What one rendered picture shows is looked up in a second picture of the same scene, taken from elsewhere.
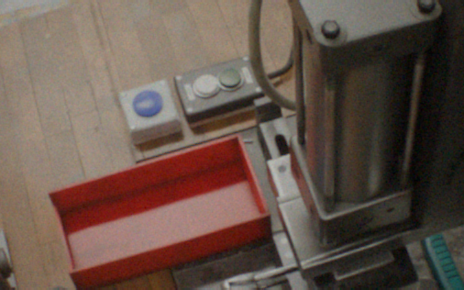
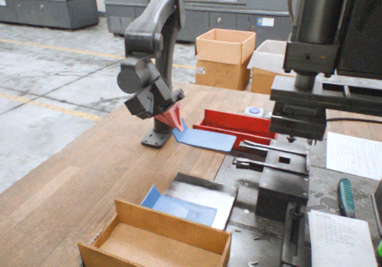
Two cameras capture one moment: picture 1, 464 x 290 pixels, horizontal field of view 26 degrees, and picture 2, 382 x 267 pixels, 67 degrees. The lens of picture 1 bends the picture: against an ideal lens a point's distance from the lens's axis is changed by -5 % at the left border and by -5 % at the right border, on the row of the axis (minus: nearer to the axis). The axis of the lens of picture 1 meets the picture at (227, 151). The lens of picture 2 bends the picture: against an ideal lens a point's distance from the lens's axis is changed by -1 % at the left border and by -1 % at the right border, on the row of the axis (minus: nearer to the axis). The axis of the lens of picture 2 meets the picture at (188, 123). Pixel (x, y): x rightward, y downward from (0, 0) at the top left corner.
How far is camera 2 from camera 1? 0.68 m
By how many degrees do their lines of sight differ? 36
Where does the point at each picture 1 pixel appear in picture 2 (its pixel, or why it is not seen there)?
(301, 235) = (277, 83)
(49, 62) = (231, 98)
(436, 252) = (344, 188)
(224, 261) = (249, 155)
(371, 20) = not seen: outside the picture
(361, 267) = (298, 106)
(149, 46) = (265, 106)
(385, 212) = (320, 58)
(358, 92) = not seen: outside the picture
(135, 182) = (235, 122)
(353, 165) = (311, 5)
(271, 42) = not seen: hidden behind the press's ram
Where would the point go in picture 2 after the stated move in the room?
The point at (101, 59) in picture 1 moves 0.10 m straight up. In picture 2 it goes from (248, 103) to (250, 80)
